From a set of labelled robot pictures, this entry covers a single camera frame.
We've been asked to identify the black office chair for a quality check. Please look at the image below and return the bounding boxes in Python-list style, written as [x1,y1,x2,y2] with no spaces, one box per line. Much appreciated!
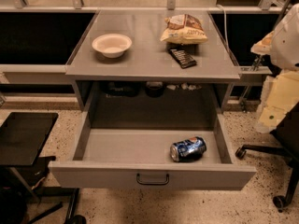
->
[235,103,299,213]

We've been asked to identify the dark chocolate bar wrapper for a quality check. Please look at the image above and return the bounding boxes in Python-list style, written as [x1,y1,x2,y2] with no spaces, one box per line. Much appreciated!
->
[169,49,197,69]

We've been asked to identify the yellow chip bag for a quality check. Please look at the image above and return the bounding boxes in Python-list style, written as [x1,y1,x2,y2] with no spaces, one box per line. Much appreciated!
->
[160,14,207,45]

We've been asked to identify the grey open drawer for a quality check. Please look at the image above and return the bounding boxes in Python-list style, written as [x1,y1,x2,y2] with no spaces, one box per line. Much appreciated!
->
[48,81,258,191]

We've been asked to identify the white cable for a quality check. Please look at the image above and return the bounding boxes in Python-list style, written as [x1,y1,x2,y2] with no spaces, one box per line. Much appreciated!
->
[216,4,232,55]

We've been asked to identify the black side table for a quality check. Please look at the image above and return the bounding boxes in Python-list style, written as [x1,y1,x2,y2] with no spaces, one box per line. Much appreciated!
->
[0,112,58,167]

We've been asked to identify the blue pepsi can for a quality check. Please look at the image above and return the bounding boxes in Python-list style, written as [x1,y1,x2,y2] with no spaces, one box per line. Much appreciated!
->
[170,136,206,162]

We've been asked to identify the grey counter cabinet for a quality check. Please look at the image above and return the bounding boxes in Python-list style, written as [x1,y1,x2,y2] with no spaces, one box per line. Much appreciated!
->
[66,9,240,110]

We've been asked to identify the black drawer handle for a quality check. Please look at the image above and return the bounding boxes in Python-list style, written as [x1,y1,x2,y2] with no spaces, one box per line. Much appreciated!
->
[135,174,170,186]

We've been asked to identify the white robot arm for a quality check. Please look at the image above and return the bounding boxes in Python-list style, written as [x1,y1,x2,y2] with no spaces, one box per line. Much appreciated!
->
[270,4,299,71]

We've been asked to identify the white paper bowl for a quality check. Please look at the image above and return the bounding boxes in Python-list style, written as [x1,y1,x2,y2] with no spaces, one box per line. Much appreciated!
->
[92,34,132,58]

